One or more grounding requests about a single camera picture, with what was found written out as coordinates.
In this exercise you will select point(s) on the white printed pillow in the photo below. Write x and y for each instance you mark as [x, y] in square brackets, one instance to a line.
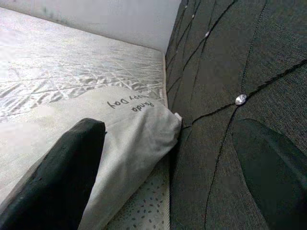
[134, 143]

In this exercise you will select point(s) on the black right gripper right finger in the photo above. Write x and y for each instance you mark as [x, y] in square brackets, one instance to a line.
[280, 179]

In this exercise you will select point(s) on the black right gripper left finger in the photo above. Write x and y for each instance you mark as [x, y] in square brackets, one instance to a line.
[55, 179]

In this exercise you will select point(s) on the white quilted mattress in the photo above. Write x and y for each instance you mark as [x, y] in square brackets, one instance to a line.
[72, 62]

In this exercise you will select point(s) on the black tufted studded headboard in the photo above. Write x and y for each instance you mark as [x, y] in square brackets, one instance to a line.
[227, 60]

